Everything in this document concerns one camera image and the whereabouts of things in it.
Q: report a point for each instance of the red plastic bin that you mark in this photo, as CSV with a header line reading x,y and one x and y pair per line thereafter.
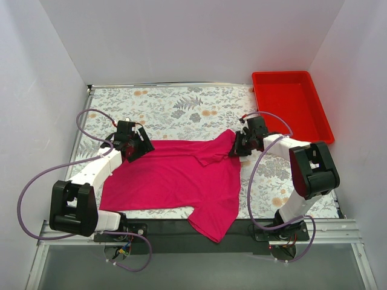
x,y
292,96

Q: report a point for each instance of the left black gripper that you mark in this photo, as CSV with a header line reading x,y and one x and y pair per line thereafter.
x,y
140,145

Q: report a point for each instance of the floral patterned table mat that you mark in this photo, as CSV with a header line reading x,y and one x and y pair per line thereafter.
x,y
188,113

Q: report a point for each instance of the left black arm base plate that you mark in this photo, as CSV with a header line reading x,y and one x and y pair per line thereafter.
x,y
137,228

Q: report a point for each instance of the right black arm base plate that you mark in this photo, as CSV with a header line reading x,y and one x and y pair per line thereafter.
x,y
297,232

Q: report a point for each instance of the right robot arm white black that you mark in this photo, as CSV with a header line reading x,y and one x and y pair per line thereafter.
x,y
313,171

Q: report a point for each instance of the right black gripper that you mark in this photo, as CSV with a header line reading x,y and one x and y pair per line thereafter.
x,y
239,144

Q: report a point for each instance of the magenta t shirt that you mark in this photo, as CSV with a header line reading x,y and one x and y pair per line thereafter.
x,y
177,173

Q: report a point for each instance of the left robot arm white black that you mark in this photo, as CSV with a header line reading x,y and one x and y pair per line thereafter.
x,y
73,207

